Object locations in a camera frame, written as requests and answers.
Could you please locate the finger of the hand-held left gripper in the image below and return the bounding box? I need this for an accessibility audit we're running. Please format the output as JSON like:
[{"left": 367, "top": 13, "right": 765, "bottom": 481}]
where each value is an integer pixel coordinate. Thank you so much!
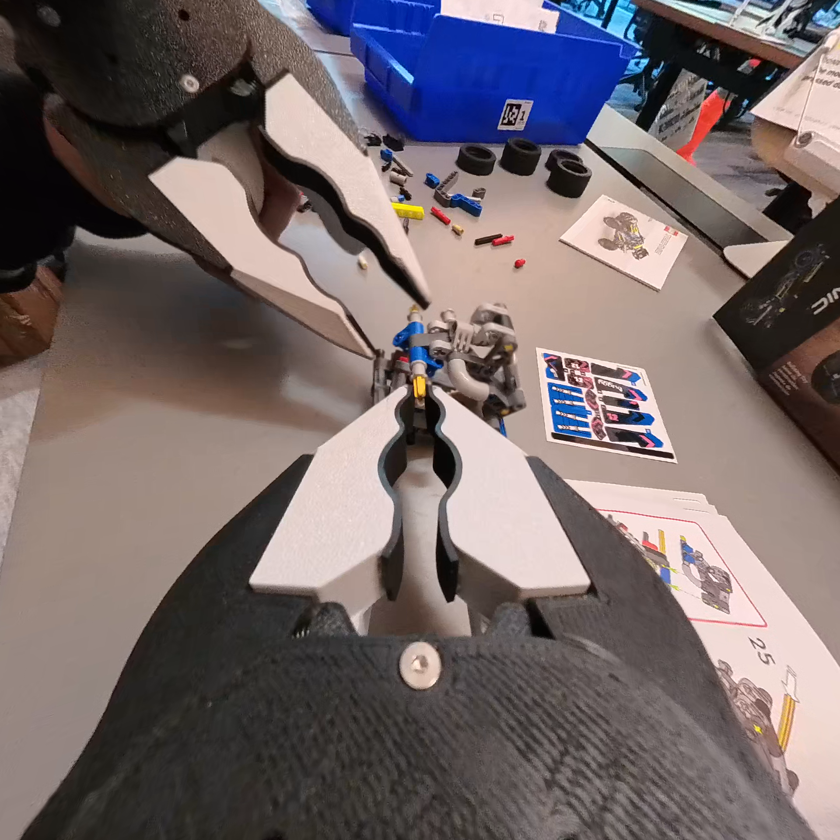
[
  {"left": 259, "top": 71, "right": 432, "bottom": 311},
  {"left": 148, "top": 121, "right": 378, "bottom": 361}
]

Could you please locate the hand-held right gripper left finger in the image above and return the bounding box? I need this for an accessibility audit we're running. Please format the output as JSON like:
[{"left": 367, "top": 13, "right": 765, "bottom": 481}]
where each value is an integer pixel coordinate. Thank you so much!
[{"left": 248, "top": 386, "right": 409, "bottom": 636}]

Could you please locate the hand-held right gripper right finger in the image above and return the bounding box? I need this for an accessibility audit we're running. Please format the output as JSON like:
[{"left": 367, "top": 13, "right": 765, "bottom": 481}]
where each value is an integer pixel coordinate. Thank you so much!
[{"left": 425, "top": 386, "right": 592, "bottom": 636}]

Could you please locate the partly built lego vehicle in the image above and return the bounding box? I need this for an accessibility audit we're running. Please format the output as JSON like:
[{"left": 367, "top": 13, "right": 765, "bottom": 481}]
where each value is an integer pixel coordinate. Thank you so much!
[{"left": 371, "top": 303, "right": 528, "bottom": 437}]

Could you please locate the person's left forearm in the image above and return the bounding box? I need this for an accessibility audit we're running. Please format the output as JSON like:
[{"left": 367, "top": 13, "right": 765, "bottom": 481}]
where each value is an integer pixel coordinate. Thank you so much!
[{"left": 0, "top": 66, "right": 148, "bottom": 295}]

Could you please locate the lego sticker sheet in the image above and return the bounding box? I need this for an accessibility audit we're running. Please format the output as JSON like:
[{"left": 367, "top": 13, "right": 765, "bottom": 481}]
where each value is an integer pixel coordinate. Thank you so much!
[{"left": 536, "top": 348, "right": 678, "bottom": 464}]

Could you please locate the open lego instruction manual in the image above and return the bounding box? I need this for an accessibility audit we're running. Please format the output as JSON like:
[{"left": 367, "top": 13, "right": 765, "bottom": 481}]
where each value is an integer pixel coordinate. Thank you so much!
[{"left": 564, "top": 479, "right": 840, "bottom": 840}]

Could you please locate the thin lego booklet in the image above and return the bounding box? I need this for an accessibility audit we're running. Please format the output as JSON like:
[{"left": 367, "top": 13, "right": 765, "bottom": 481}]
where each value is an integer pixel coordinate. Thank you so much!
[{"left": 559, "top": 195, "right": 689, "bottom": 291}]

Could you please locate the lego set box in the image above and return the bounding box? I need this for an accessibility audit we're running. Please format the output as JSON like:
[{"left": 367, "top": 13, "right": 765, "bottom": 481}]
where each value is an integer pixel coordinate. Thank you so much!
[{"left": 713, "top": 197, "right": 840, "bottom": 470}]

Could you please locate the person's left hand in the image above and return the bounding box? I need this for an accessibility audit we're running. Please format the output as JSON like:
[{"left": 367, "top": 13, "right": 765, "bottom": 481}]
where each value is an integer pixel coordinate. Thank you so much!
[{"left": 261, "top": 152, "right": 306, "bottom": 244}]

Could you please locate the blue plastic bin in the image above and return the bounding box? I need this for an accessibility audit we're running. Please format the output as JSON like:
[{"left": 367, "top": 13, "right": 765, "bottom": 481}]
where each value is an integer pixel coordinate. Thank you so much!
[
  {"left": 350, "top": 8, "right": 641, "bottom": 147},
  {"left": 305, "top": 0, "right": 442, "bottom": 37}
]

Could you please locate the white paper sheet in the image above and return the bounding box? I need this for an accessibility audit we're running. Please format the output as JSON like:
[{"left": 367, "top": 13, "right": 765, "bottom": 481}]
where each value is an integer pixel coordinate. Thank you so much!
[{"left": 440, "top": 0, "right": 560, "bottom": 34}]

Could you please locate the brown box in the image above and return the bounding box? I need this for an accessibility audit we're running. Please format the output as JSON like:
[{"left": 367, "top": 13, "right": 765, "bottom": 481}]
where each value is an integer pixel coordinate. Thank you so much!
[{"left": 0, "top": 262, "right": 67, "bottom": 368}]

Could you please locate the white floor sign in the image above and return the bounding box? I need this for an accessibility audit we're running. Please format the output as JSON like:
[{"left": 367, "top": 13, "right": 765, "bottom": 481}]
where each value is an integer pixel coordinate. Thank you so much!
[{"left": 650, "top": 69, "right": 706, "bottom": 145}]

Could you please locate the orange cone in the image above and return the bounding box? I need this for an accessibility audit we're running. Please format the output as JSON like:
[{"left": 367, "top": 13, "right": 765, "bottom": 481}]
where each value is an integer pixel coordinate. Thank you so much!
[{"left": 676, "top": 88, "right": 723, "bottom": 165}]

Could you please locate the wooden background table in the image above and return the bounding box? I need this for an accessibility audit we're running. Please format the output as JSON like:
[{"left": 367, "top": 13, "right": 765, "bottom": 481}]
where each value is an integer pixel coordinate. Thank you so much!
[{"left": 630, "top": 0, "right": 840, "bottom": 132}]

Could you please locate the white document holder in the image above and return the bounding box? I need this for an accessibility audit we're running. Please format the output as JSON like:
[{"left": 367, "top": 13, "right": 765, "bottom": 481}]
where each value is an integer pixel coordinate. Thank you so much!
[{"left": 784, "top": 131, "right": 840, "bottom": 194}]

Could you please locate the printed instruction sheet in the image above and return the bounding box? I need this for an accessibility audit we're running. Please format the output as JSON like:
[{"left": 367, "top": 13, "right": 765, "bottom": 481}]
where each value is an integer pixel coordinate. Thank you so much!
[{"left": 750, "top": 29, "right": 840, "bottom": 132}]

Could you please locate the grey stand base plate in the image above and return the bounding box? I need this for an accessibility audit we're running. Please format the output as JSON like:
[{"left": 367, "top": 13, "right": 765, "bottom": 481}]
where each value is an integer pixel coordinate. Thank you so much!
[{"left": 722, "top": 239, "right": 791, "bottom": 280}]

